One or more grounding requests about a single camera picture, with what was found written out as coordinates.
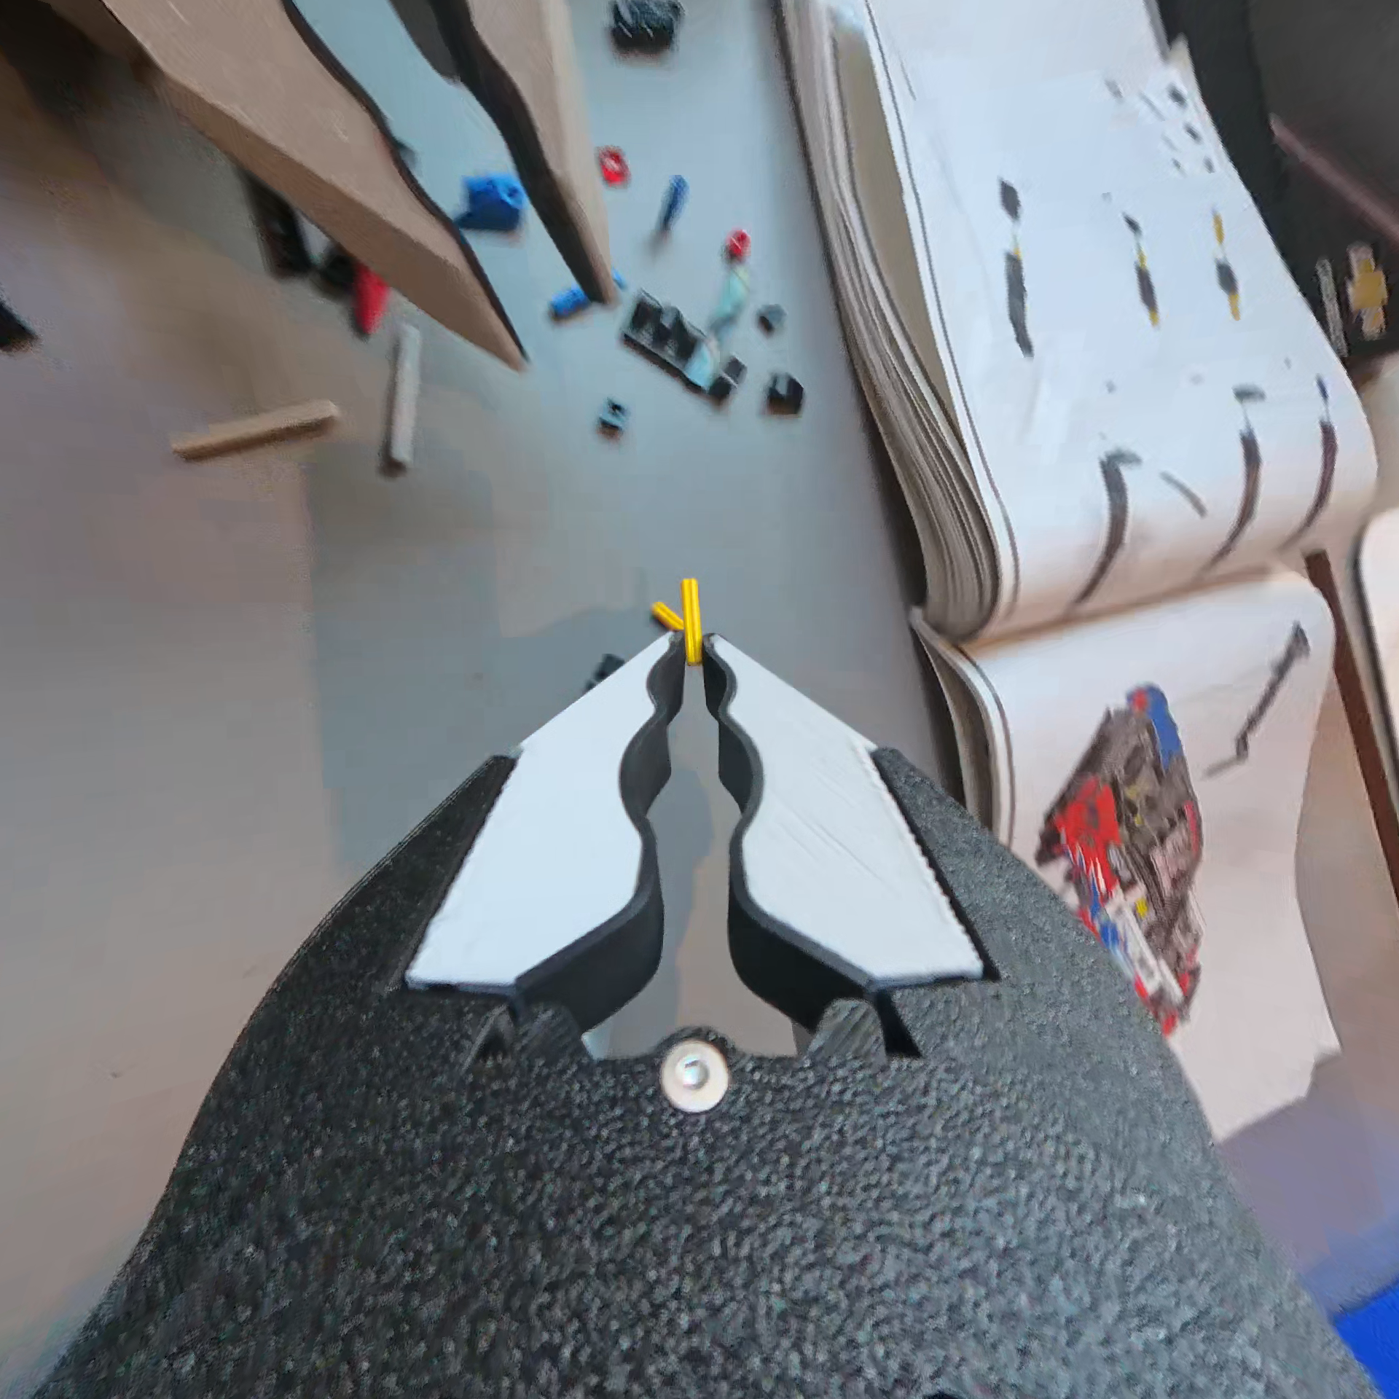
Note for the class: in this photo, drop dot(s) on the black holed plate brick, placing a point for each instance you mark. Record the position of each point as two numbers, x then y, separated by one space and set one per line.
280 230

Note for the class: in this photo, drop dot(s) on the grey desk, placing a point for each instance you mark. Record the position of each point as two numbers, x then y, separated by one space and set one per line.
328 656

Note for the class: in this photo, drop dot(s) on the black plate brick assembly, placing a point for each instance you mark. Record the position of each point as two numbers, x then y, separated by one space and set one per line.
665 334

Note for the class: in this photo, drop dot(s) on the short yellow axle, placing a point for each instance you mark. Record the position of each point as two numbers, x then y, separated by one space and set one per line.
666 616
691 625

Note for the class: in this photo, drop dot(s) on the thin grey axle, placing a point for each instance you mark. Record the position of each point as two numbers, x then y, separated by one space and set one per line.
258 429

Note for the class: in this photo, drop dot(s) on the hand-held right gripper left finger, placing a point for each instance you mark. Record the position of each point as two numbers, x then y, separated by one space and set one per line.
525 874

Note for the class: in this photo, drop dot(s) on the blue connector brick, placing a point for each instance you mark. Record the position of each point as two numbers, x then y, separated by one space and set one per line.
491 204

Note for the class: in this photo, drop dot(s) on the red and black brick piece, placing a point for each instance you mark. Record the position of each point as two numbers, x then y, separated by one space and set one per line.
370 299

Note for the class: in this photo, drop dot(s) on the small black holed brick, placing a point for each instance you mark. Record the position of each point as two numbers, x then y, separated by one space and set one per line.
771 318

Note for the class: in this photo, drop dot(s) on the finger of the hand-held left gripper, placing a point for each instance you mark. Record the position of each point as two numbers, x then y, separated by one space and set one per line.
306 131
558 111

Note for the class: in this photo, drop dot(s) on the blue plastic bin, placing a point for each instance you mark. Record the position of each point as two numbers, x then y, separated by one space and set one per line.
1366 1346

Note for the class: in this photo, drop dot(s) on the black hinge plate brick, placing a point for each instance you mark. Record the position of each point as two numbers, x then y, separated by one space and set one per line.
645 23

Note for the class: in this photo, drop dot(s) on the short grey axle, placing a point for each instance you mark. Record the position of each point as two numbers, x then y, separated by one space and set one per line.
400 399

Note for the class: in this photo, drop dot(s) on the blue pin brick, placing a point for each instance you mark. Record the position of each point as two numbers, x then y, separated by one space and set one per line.
672 206
569 302

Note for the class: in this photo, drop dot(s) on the small red bush brick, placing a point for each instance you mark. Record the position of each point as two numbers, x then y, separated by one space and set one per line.
739 245

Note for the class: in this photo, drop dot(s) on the black toy set box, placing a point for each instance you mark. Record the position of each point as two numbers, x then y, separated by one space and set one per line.
1311 166

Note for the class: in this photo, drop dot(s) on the instruction booklet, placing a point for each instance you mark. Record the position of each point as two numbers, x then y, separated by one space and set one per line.
1093 437

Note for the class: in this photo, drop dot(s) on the small red tile brick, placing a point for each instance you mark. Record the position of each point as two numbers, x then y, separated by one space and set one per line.
615 166

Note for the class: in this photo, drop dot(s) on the long black beam brick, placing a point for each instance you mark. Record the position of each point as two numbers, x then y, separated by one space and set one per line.
732 305

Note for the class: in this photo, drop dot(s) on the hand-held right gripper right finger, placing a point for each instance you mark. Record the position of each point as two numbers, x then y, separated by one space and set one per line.
852 865

